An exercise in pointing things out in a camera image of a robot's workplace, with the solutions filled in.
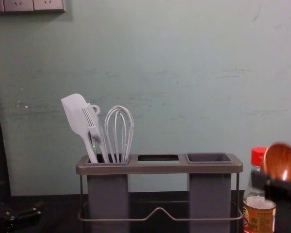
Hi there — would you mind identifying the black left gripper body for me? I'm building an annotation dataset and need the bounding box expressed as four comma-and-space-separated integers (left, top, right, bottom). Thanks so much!
0, 181, 21, 233

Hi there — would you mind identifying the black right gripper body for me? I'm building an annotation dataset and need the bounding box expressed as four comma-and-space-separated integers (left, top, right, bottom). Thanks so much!
274, 199, 291, 233

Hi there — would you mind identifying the brown wooden spoon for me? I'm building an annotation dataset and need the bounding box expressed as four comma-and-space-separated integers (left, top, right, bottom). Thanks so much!
260, 142, 291, 183

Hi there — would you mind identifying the sauce bottle with red cap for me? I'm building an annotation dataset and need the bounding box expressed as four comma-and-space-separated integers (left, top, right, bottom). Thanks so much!
243, 146, 277, 233

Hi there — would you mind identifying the grey plastic utensil cup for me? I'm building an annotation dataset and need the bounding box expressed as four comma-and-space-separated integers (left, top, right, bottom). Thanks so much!
185, 152, 233, 233
85, 153, 131, 233

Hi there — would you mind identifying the pale grey silicone spatula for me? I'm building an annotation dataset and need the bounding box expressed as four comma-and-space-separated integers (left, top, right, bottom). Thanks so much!
61, 93, 99, 164

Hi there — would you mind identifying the pale grey slotted turner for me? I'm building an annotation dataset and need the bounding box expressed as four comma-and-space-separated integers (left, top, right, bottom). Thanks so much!
81, 102, 110, 163

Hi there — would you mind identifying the pale grey whisk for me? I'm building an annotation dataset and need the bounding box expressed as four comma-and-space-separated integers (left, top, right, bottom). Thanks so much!
104, 105, 135, 164

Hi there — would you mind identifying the black table cloth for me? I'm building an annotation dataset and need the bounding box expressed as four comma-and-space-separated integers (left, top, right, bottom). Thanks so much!
0, 191, 291, 233

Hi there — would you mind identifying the grey metal utensil rack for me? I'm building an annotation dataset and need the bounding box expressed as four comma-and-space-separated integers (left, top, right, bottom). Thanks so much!
75, 153, 244, 223

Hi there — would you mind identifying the white wall socket panel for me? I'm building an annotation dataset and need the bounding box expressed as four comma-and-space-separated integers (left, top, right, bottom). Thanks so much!
0, 0, 66, 13

